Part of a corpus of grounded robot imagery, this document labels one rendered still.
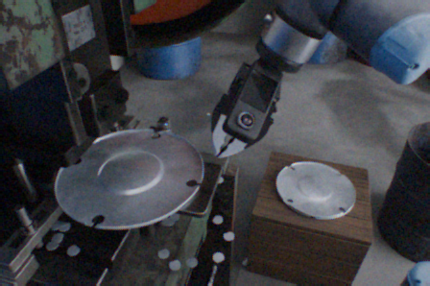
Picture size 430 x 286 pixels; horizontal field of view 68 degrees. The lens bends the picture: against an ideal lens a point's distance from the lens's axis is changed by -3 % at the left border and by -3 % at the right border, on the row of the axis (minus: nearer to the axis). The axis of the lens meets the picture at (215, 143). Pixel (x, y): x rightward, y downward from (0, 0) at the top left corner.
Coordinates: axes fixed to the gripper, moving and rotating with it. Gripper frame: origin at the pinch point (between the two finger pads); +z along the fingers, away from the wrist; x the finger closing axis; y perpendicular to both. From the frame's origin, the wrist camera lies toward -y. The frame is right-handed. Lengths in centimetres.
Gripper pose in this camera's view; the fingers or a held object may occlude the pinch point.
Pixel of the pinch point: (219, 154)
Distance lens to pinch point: 55.8
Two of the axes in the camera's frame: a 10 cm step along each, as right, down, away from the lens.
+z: -4.1, 6.8, 6.1
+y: 1.9, -5.9, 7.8
